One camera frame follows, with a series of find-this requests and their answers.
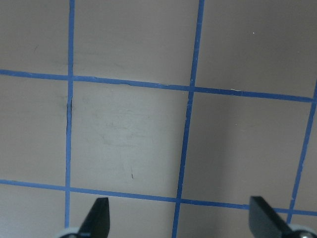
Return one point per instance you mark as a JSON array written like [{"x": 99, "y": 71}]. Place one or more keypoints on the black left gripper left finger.
[{"x": 97, "y": 222}]

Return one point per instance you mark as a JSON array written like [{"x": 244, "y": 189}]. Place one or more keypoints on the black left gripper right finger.
[{"x": 264, "y": 222}]

